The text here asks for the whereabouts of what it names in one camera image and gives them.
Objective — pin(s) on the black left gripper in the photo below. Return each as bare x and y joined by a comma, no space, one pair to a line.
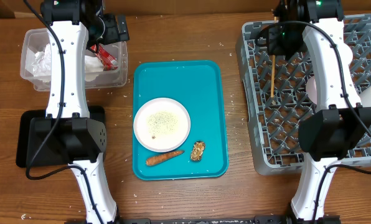
114,35

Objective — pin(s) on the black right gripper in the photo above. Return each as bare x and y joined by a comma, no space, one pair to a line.
274,46

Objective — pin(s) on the wooden chopstick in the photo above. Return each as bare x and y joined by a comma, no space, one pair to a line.
272,91

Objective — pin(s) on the red snack wrapper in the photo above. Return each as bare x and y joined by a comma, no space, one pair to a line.
108,61

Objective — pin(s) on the pink small bowl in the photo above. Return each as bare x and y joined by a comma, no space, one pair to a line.
311,90

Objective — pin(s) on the light green bowl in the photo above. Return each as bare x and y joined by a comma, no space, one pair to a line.
346,54

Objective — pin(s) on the white paper napkin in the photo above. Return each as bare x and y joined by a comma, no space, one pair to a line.
39,63

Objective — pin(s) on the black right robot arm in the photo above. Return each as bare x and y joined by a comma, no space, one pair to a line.
340,120

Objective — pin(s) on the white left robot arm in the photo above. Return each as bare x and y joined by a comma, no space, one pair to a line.
73,28

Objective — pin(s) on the grey dishwasher rack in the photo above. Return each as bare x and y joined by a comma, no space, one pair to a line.
273,128

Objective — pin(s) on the clear plastic bin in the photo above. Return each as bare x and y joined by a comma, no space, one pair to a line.
37,39

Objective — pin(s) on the black plastic bin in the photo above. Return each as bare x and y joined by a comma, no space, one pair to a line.
23,137

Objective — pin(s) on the teal serving tray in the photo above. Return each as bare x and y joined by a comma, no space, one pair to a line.
197,85

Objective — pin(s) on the large pink plate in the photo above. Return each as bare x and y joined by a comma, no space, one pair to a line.
161,125

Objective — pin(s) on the orange carrot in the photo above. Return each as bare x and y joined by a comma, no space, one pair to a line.
158,159

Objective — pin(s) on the brown food scrap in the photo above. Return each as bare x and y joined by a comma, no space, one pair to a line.
197,151

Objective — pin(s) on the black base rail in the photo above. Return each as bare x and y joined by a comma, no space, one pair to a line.
260,219

